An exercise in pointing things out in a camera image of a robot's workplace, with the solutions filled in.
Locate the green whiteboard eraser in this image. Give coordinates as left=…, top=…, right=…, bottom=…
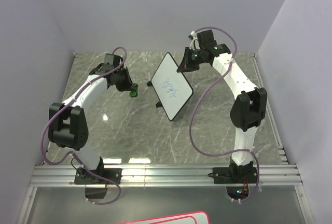
left=129, top=83, right=139, bottom=97

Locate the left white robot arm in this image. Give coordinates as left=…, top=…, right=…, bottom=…
left=48, top=63, right=138, bottom=184

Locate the pink bordered white sign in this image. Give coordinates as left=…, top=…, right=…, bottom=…
left=120, top=211, right=210, bottom=223

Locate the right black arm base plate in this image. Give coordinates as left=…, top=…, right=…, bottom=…
left=207, top=166, right=258, bottom=184

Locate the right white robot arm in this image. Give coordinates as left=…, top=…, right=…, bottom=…
left=177, top=44, right=267, bottom=183

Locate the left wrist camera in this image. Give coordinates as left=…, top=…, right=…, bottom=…
left=104, top=53, right=123, bottom=67

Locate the small white whiteboard with stand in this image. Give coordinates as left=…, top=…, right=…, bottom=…
left=146, top=52, right=193, bottom=121

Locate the aluminium mounting rail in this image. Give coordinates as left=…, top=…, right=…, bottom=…
left=29, top=164, right=302, bottom=188

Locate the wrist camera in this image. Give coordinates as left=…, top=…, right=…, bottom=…
left=188, top=30, right=217, bottom=50
left=104, top=53, right=123, bottom=67

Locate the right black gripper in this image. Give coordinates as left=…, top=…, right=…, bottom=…
left=177, top=47, right=205, bottom=73

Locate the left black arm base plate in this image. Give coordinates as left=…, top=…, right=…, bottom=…
left=74, top=168, right=122, bottom=185

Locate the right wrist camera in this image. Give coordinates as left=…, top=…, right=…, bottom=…
left=188, top=30, right=217, bottom=50

